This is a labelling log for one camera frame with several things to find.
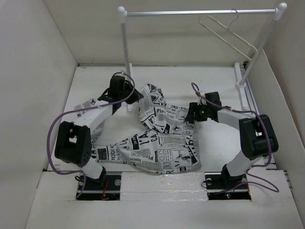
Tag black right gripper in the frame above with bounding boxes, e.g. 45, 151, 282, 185
185, 102, 211, 122

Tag newspaper print trousers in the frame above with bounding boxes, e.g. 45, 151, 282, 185
91, 83, 202, 174

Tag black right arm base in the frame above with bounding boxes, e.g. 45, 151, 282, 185
201, 172, 251, 200

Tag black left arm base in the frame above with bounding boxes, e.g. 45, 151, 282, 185
75, 172, 122, 201

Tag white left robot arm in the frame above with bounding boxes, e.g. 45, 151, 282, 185
54, 72, 143, 189

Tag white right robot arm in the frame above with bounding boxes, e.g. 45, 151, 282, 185
185, 92, 279, 188

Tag beige clothes hanger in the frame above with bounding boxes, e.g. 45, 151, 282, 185
198, 9, 259, 61

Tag white metal clothes rack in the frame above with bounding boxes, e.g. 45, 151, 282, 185
115, 2, 287, 110

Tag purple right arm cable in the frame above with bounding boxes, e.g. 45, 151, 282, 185
191, 82, 279, 194

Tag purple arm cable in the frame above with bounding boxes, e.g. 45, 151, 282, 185
46, 72, 136, 198
191, 82, 279, 194

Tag aluminium rail right side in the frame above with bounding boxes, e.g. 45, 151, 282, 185
240, 62, 259, 114

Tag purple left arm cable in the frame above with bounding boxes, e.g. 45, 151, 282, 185
46, 72, 136, 198

